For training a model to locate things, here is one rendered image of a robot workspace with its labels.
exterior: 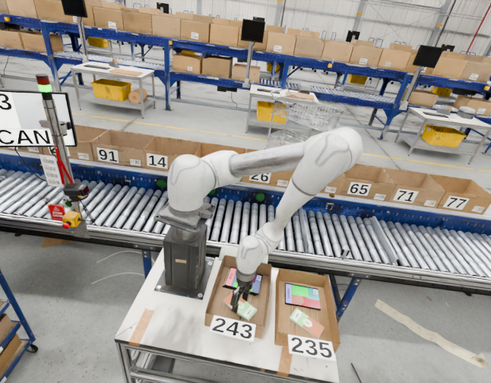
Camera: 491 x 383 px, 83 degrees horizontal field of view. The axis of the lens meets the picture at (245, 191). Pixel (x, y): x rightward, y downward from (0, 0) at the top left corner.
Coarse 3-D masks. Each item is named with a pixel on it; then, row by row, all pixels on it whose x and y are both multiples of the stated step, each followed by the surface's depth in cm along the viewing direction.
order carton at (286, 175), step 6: (246, 150) 234; (252, 150) 239; (276, 174) 217; (282, 174) 217; (288, 174) 216; (246, 180) 222; (270, 180) 220; (276, 180) 220; (288, 180) 219; (276, 186) 223; (282, 186) 223
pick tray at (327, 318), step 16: (288, 272) 157; (304, 272) 156; (320, 288) 160; (320, 304) 150; (288, 320) 140; (320, 320) 142; (336, 320) 133; (304, 336) 134; (320, 336) 135; (336, 336) 130
